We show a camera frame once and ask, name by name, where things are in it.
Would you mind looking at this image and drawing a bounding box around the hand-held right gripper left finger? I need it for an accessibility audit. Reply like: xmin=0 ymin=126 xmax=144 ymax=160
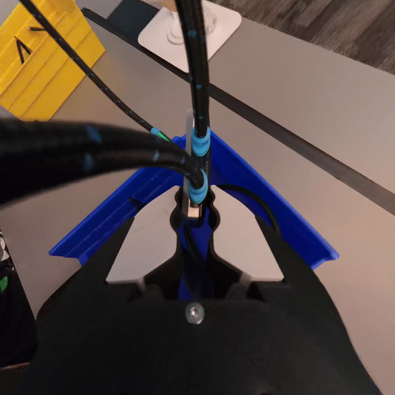
xmin=106 ymin=185 xmax=186 ymax=299

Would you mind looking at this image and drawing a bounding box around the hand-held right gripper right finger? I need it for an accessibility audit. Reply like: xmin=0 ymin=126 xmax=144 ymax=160
xmin=206 ymin=190 xmax=285 ymax=299

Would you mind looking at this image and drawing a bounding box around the thin black adapter cable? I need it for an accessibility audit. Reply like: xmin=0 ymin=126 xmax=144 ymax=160
xmin=185 ymin=185 xmax=282 ymax=266

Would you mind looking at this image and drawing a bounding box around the blue plastic bin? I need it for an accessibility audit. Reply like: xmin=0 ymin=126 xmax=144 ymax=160
xmin=48 ymin=129 xmax=340 ymax=301

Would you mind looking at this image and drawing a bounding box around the black square hdmi adapter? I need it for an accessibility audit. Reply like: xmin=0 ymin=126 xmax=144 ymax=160
xmin=184 ymin=108 xmax=202 ymax=220

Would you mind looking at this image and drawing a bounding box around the person's dark printed clothing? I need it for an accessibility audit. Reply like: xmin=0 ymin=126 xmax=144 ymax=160
xmin=0 ymin=228 xmax=38 ymax=369

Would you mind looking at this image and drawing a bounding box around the yellow plastic bin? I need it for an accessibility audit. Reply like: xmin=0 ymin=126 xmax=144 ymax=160
xmin=0 ymin=0 xmax=106 ymax=122

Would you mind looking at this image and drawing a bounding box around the white tablet stand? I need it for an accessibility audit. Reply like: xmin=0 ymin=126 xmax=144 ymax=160
xmin=138 ymin=0 xmax=242 ymax=74

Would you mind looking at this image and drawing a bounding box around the dark flat table pad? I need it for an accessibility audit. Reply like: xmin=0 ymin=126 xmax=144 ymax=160
xmin=106 ymin=1 xmax=162 ymax=33

